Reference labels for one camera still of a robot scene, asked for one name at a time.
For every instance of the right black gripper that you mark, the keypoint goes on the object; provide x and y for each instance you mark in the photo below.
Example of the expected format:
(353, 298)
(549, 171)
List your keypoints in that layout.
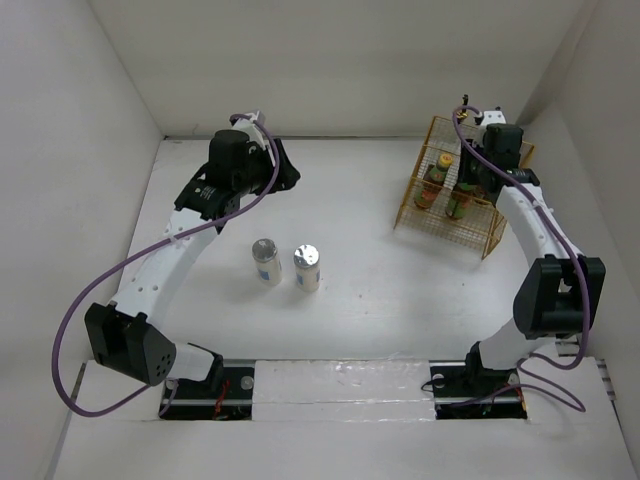
(465, 173)

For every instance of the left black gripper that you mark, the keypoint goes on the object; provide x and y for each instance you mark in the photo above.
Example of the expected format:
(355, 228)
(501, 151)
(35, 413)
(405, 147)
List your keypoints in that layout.
(287, 175)

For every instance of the yellow cap sauce bottle front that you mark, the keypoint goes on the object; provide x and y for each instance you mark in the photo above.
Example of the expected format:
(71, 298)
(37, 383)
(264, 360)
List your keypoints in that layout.
(459, 201)

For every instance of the yellow cap sauce bottle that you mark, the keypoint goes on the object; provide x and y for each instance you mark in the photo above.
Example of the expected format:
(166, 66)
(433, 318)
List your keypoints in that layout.
(433, 181)
(459, 201)

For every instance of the dark sauce glass bottle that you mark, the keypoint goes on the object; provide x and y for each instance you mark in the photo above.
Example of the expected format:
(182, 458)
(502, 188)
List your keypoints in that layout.
(462, 113)

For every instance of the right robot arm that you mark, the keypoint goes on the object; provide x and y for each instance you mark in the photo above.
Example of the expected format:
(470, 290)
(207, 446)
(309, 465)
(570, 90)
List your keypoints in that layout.
(559, 295)

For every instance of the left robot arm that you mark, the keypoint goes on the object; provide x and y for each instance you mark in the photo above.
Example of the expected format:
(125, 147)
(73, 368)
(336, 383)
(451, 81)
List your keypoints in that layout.
(126, 335)

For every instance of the silver lid shaker left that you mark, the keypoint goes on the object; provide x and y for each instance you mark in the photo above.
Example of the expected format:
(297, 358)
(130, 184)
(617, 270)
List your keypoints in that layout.
(266, 257)

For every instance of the silver lid shaker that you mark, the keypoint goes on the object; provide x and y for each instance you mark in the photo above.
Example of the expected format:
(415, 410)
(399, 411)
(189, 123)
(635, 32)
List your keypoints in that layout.
(306, 260)
(266, 257)

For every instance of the silver lid shaker right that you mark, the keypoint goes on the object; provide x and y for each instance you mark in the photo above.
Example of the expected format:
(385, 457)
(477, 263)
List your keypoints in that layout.
(306, 260)

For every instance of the yellow wire rack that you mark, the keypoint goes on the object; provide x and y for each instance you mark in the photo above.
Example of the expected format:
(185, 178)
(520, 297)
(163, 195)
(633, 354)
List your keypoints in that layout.
(483, 225)

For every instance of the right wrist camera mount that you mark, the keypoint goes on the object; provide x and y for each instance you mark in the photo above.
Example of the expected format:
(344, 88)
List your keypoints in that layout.
(483, 120)

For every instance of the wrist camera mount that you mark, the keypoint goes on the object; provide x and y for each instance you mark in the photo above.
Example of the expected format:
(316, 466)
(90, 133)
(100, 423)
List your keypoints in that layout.
(245, 123)
(483, 120)

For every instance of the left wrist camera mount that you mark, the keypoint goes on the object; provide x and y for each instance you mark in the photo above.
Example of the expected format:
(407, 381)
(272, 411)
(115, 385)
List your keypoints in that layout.
(245, 123)

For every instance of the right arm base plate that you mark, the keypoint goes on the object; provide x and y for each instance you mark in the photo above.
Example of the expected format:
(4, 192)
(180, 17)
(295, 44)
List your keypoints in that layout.
(458, 397)

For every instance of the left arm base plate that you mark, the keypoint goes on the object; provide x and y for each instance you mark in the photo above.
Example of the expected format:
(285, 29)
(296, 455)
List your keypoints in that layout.
(231, 401)

